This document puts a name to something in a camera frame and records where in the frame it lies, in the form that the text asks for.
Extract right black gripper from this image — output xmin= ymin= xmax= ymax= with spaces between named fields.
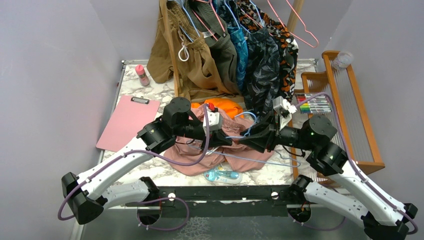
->
xmin=238 ymin=111 xmax=316 ymax=153

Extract blue wire hanger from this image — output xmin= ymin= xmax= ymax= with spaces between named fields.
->
xmin=206 ymin=111 xmax=302 ymax=168

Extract pink shorts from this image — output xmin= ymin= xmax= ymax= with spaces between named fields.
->
xmin=164 ymin=109 xmax=274 ymax=176

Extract pink wire hanger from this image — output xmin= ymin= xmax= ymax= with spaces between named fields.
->
xmin=266 ymin=0 xmax=320 ymax=49

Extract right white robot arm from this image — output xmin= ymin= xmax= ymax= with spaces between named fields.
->
xmin=239 ymin=115 xmax=418 ymax=240

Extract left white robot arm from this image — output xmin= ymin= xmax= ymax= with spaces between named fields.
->
xmin=57 ymin=97 xmax=232 ymax=225

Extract dark leaf print shorts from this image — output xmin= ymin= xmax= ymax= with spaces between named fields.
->
xmin=231 ymin=0 xmax=282 ymax=117

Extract blue patterned hanging shorts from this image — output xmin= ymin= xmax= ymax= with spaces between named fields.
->
xmin=215 ymin=0 xmax=249 ymax=92

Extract dark green hanging shorts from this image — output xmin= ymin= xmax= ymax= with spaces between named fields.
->
xmin=184 ymin=0 xmax=240 ymax=94

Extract orange camo hanging shorts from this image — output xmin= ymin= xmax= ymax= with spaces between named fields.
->
xmin=237 ymin=0 xmax=299 ymax=102

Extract packaged blue toothbrush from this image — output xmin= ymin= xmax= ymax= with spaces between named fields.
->
xmin=203 ymin=166 xmax=242 ymax=185

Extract coloured marker set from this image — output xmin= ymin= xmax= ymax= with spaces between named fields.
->
xmin=299 ymin=95 xmax=332 ymax=114

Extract pink clipboard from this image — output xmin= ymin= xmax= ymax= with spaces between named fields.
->
xmin=95 ymin=95 xmax=161 ymax=152

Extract wooden dish rack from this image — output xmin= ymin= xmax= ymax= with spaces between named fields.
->
xmin=294 ymin=50 xmax=385 ymax=175

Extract pink bottle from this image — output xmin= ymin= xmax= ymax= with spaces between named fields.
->
xmin=134 ymin=64 xmax=150 ymax=87

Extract clear plastic cup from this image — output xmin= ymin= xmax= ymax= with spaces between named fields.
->
xmin=331 ymin=51 xmax=354 ymax=71

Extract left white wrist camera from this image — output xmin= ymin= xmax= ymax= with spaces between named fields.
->
xmin=202 ymin=103 xmax=224 ymax=132

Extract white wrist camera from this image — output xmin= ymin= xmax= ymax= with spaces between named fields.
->
xmin=272 ymin=96 xmax=297 ymax=130
xmin=202 ymin=103 xmax=224 ymax=132

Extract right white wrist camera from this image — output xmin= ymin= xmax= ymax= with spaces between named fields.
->
xmin=272 ymin=96 xmax=297 ymax=130

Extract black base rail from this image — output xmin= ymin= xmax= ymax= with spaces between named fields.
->
xmin=137 ymin=184 xmax=312 ymax=220

